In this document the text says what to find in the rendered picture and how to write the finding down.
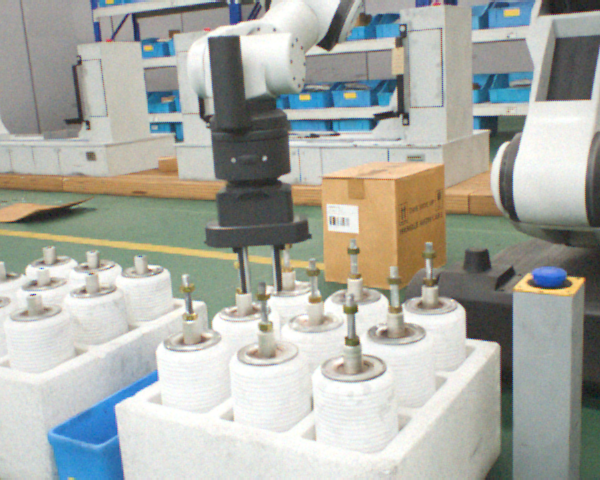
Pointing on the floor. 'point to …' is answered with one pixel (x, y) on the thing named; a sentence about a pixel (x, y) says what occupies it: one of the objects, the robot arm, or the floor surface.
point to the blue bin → (94, 438)
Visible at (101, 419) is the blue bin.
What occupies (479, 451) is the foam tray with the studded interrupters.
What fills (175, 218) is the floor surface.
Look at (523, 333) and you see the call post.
